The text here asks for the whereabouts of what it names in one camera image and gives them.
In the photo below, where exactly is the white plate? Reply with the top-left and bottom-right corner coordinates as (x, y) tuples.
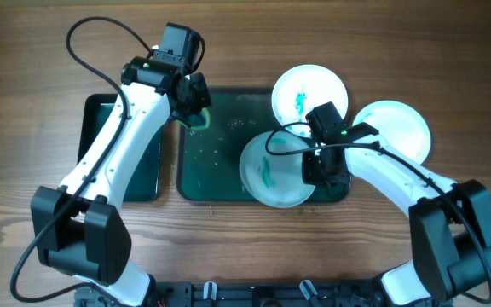
(353, 100), (431, 165)
(271, 64), (349, 138)

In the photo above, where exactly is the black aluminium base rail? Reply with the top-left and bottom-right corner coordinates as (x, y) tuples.
(72, 279), (454, 307)

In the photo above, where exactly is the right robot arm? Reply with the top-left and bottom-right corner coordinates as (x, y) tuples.
(303, 120), (491, 305)

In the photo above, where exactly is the pale blue plate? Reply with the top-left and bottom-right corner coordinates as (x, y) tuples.
(239, 131), (315, 208)

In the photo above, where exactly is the large dark serving tray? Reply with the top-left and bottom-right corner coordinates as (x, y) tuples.
(177, 88), (351, 203)

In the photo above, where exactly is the green yellow sponge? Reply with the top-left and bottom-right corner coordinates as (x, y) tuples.
(178, 107), (211, 130)

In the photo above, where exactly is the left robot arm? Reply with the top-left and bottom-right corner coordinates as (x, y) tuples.
(25, 55), (211, 306)

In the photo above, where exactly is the white plate top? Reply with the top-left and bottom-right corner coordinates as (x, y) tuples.
(271, 64), (349, 138)

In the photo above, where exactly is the small black water tray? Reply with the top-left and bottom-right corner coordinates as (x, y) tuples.
(78, 94), (161, 202)

